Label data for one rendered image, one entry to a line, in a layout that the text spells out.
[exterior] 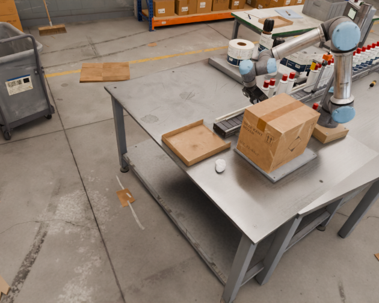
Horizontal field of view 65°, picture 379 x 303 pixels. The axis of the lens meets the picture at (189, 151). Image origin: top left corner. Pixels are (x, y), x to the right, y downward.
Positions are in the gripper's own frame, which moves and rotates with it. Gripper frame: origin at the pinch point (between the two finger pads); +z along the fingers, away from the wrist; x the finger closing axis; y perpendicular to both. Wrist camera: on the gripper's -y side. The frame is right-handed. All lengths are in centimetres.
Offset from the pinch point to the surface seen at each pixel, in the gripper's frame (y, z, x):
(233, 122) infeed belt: -0.9, -5.5, 20.5
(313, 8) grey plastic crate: 123, 117, -195
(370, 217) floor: -77, 122, -25
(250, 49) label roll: 51, 14, -40
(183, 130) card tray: 13, -16, 46
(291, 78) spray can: -0.8, 2.7, -28.6
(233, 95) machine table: 28.0, 12.7, -1.0
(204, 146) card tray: -5.1, -14.1, 44.6
